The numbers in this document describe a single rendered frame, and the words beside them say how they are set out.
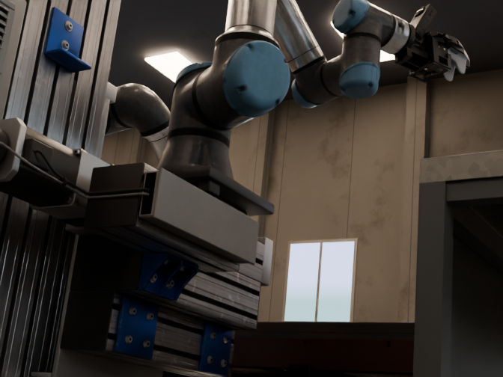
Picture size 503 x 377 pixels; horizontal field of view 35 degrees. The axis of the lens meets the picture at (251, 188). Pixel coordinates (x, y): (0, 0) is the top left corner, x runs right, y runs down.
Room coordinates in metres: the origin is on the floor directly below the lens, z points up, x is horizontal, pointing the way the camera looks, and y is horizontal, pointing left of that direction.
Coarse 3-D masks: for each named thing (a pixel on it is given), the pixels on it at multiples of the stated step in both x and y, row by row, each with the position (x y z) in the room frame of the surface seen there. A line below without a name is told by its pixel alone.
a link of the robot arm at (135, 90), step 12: (132, 84) 1.90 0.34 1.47; (120, 96) 1.88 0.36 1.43; (132, 96) 1.87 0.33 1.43; (144, 96) 1.88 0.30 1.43; (156, 96) 1.90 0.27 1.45; (120, 108) 1.89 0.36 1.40; (132, 108) 1.88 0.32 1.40; (144, 108) 1.88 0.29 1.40; (156, 108) 1.89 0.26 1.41; (132, 120) 1.90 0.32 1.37; (144, 120) 1.89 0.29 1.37; (156, 120) 1.89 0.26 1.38; (168, 120) 1.91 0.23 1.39; (144, 132) 1.92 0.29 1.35; (156, 132) 1.91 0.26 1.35; (156, 144) 1.94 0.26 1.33; (156, 156) 1.99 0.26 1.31
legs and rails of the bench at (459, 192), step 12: (468, 180) 1.09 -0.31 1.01; (480, 180) 1.08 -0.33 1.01; (492, 180) 1.07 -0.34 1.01; (456, 192) 1.10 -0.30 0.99; (468, 192) 1.09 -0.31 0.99; (480, 192) 1.08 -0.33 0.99; (492, 192) 1.07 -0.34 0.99; (456, 204) 1.12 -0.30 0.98; (468, 204) 1.11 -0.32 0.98; (480, 204) 1.10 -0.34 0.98
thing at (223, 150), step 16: (192, 128) 1.31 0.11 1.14; (176, 144) 1.32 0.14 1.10; (192, 144) 1.31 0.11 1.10; (208, 144) 1.31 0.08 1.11; (224, 144) 1.34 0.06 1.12; (160, 160) 1.34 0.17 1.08; (176, 160) 1.30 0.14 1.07; (192, 160) 1.30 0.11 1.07; (208, 160) 1.31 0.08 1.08; (224, 160) 1.33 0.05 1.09
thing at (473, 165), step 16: (432, 160) 1.11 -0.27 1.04; (448, 160) 1.10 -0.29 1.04; (464, 160) 1.09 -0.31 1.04; (480, 160) 1.07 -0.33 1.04; (496, 160) 1.06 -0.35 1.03; (432, 176) 1.11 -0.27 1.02; (448, 176) 1.10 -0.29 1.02; (464, 176) 1.09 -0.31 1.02; (480, 176) 1.07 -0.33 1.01; (496, 176) 1.06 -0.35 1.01; (480, 208) 1.33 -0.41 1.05; (496, 208) 1.32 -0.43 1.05; (496, 224) 1.42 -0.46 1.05
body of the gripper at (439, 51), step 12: (432, 36) 1.47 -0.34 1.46; (408, 48) 1.44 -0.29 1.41; (420, 48) 1.47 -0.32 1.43; (432, 48) 1.46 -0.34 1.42; (444, 48) 1.48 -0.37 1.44; (396, 60) 1.46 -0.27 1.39; (408, 60) 1.46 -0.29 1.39; (420, 60) 1.48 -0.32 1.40; (432, 60) 1.46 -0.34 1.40; (444, 60) 1.47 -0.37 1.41; (420, 72) 1.53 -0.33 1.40; (432, 72) 1.51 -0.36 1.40; (444, 72) 1.49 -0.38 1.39
